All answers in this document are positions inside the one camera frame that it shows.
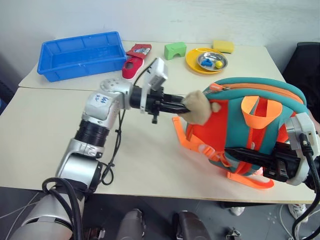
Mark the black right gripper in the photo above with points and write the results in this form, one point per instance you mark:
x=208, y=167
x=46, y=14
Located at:
x=283, y=166

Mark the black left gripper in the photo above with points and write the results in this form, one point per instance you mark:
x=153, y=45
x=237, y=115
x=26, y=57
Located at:
x=153, y=100

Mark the beige plush toy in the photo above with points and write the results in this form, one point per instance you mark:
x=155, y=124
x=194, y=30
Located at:
x=197, y=106

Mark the orange and teal backpack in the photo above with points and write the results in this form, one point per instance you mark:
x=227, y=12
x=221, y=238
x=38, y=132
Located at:
x=232, y=120

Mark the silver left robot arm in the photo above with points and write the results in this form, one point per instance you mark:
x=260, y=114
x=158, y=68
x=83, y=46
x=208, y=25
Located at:
x=100, y=105

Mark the yellow plate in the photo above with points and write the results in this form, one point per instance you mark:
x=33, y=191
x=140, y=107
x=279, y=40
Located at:
x=192, y=61

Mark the small blue toy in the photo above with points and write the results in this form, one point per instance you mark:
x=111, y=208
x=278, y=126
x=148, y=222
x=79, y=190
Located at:
x=207, y=63

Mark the green arch block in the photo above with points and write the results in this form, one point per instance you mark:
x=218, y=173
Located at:
x=172, y=48

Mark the white sneaker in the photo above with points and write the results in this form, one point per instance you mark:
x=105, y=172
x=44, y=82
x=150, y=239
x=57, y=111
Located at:
x=297, y=211
x=237, y=211

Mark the red fabric shoe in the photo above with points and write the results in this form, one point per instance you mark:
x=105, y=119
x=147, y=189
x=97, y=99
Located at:
x=133, y=63

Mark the silver metal bowl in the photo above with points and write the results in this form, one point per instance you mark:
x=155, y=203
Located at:
x=208, y=56

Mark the small yellow ball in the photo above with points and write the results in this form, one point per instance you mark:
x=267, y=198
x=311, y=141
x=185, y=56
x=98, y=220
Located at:
x=219, y=64

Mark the yellow sponge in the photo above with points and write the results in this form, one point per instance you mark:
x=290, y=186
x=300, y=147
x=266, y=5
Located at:
x=223, y=45

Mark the black rounded shape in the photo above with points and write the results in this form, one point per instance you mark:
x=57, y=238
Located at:
x=190, y=226

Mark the black chair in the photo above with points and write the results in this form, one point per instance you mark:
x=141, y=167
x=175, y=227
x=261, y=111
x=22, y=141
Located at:
x=308, y=72

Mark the blue plastic bin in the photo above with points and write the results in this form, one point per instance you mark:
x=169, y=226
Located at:
x=75, y=53

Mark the grey rounded shape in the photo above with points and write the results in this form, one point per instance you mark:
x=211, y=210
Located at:
x=132, y=225

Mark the dark grey furniture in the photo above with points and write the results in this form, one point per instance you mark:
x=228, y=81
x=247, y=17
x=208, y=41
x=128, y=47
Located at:
x=4, y=91

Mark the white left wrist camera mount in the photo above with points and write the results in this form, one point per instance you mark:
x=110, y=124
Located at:
x=157, y=72

